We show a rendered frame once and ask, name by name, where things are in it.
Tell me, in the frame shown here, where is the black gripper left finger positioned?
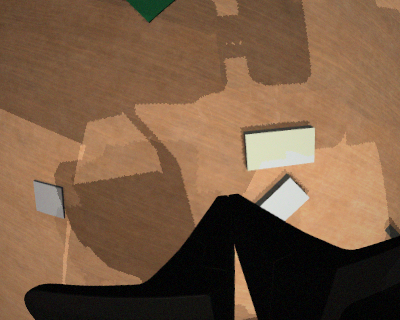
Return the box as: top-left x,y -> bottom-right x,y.
24,196 -> 235,320

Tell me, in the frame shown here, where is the green flat square mat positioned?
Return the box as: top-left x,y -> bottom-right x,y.
126,0 -> 175,22

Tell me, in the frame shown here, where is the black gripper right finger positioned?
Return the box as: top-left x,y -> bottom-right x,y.
229,194 -> 400,320

